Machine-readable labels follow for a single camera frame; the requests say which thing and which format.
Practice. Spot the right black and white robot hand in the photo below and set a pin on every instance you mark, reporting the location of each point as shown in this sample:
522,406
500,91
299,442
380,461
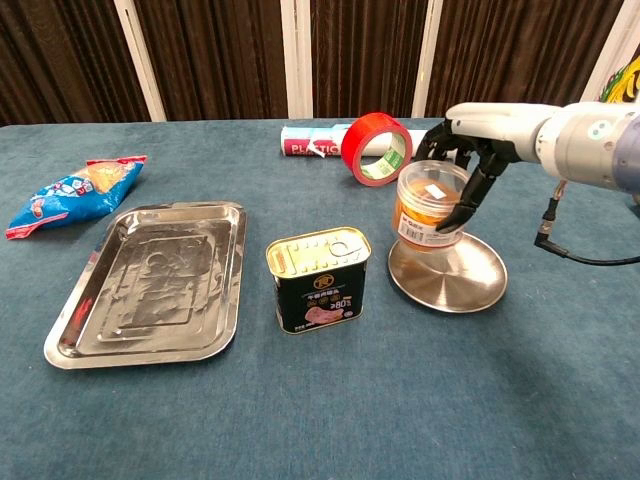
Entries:
495,127

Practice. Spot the small round cup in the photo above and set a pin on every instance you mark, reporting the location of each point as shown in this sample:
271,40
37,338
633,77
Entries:
420,210

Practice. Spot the red tape roll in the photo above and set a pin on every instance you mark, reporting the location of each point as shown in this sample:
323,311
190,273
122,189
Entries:
360,137

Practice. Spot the yellow feather shuttlecock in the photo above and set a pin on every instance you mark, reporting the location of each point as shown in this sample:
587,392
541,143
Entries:
625,80

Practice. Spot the round steel plate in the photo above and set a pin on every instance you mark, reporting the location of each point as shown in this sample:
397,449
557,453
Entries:
450,285

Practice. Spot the white plastic wrap roll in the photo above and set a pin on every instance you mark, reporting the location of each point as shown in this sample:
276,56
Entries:
300,140

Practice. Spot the dark brown curtain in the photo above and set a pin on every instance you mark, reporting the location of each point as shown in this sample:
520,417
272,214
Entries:
220,55

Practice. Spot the blue felt table cover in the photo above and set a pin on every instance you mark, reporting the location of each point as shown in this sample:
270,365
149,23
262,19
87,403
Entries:
320,400

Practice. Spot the rectangular steel tray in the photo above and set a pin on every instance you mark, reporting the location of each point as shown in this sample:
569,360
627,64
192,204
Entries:
150,300

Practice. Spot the blue snack bag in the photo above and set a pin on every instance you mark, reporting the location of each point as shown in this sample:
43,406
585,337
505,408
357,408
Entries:
75,195

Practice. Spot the white metal frame post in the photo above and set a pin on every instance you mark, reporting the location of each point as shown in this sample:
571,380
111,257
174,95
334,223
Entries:
296,60
612,50
140,60
428,60

